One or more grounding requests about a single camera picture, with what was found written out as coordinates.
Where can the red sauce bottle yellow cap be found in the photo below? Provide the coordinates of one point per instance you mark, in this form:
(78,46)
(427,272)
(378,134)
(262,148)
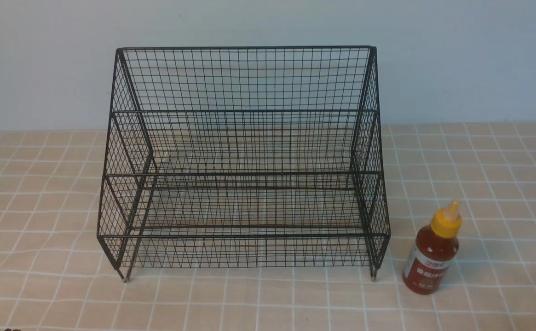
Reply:
(433,251)

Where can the beige checkered tablecloth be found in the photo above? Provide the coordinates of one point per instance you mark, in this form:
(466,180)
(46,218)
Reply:
(54,275)

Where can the black wire mesh shelf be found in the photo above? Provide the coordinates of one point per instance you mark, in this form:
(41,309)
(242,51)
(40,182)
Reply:
(244,157)

